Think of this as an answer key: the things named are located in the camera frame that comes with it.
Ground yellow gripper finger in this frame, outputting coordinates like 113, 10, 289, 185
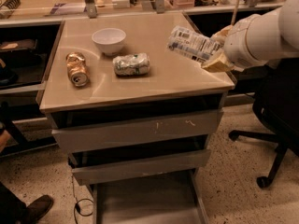
211, 25, 233, 44
201, 49, 235, 73

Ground blue label plastic bottle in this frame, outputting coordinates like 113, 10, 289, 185
167, 26, 221, 63

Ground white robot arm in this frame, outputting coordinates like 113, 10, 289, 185
201, 0, 299, 72

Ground grey drawer cabinet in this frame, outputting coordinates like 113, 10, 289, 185
36, 11, 237, 224

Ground bottom grey drawer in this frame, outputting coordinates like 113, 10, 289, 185
93, 171, 208, 224

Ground grey drawer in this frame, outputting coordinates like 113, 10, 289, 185
93, 171, 208, 224
52, 109, 223, 153
72, 149, 211, 185

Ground top grey drawer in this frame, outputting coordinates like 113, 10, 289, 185
52, 109, 223, 153

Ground middle grey drawer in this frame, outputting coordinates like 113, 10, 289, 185
72, 149, 211, 185

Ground person hand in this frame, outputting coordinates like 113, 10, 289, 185
0, 130, 10, 153

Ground wooden stick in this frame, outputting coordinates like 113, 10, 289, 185
231, 0, 240, 26

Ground black office chair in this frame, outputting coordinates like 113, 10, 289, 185
229, 58, 299, 189

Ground crushed green silver can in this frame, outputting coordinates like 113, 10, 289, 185
112, 53, 150, 77

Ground white bowl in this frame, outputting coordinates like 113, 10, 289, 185
92, 28, 126, 56

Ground crushed gold soda can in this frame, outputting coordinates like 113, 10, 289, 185
66, 52, 90, 87

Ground purple white paper box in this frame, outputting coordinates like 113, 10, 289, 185
50, 3, 86, 16

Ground black coil spring tool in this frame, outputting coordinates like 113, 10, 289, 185
0, 0, 21, 19

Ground brown shoe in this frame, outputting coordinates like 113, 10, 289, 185
21, 195, 53, 224

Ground grey metal bracket left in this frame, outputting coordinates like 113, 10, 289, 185
84, 0, 97, 18

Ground black cable on floor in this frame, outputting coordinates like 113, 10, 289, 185
72, 175, 94, 224

